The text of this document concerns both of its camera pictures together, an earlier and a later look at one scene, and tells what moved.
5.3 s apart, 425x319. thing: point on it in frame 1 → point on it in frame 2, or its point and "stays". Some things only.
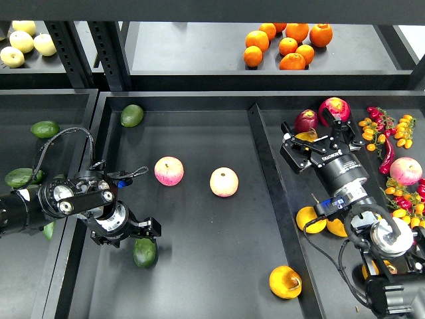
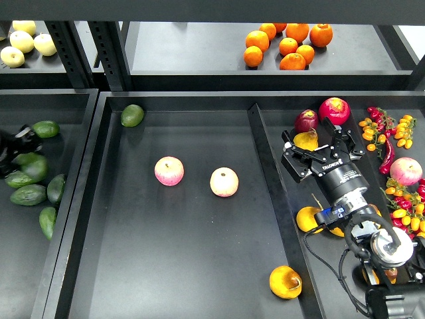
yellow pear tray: x=285 y=282 stays
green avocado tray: x=145 y=252 → x=34 y=168
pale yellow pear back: x=27 y=26 stays
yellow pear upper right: x=311 y=135 stays
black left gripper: x=111 y=226 → x=25 y=141
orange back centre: x=297 y=31 stays
